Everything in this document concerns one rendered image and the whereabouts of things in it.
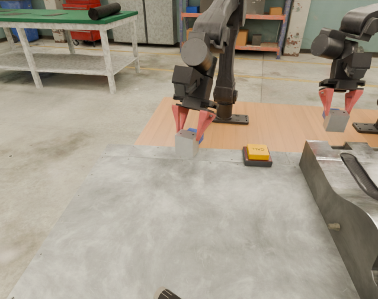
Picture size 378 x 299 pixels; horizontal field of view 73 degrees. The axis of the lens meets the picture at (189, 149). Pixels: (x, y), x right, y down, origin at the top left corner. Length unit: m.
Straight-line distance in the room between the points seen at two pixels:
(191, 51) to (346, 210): 0.45
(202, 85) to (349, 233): 0.43
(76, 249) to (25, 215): 1.41
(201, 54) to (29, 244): 1.53
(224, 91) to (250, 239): 0.55
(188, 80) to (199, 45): 0.07
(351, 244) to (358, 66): 0.42
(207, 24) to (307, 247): 0.54
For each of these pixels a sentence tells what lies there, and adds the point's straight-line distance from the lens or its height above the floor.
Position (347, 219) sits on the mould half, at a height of 0.88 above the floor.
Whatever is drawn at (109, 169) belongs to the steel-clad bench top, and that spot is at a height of 0.80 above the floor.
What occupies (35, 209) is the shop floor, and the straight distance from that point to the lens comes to 2.02.
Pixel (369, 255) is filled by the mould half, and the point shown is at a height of 0.88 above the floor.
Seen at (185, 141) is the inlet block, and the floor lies 0.95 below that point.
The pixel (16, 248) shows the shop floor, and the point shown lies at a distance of 1.84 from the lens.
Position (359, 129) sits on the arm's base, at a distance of 1.15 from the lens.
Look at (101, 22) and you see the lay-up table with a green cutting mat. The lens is 3.40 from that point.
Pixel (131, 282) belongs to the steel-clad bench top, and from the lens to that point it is 0.54.
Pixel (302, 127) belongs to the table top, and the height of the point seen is 0.80.
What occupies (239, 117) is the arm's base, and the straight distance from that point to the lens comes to 1.06.
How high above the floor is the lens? 1.27
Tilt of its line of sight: 33 degrees down
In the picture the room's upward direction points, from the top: straight up
